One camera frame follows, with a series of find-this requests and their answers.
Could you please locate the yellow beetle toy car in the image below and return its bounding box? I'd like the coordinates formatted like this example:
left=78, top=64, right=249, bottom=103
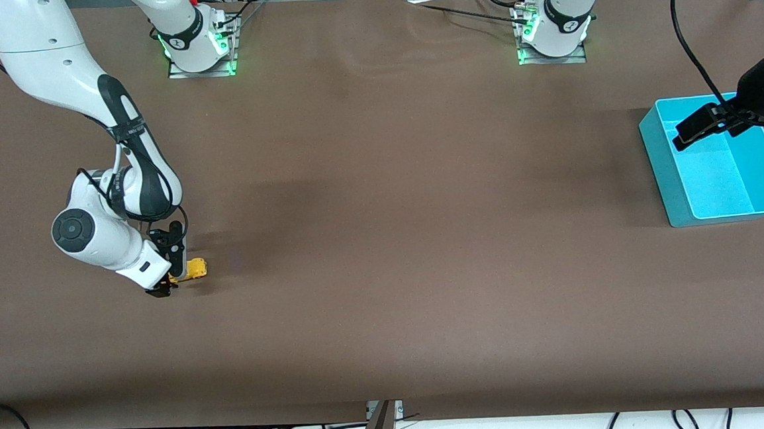
left=169, top=257, right=210, bottom=283

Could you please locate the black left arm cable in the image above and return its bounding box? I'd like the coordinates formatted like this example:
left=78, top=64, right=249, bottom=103
left=670, top=0, right=748, bottom=124

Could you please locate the brown table cover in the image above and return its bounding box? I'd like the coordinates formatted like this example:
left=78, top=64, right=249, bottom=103
left=0, top=0, right=764, bottom=429

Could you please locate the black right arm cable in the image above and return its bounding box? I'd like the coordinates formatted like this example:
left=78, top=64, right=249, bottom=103
left=75, top=137, right=190, bottom=248

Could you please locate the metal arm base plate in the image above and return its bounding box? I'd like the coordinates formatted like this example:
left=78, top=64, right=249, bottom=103
left=164, top=15, right=240, bottom=80
left=514, top=0, right=588, bottom=68

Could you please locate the blue plastic bin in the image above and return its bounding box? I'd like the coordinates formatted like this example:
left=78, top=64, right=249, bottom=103
left=638, top=90, right=764, bottom=230

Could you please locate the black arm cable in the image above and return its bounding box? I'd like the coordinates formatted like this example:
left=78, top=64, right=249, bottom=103
left=670, top=0, right=748, bottom=124
left=75, top=137, right=190, bottom=248

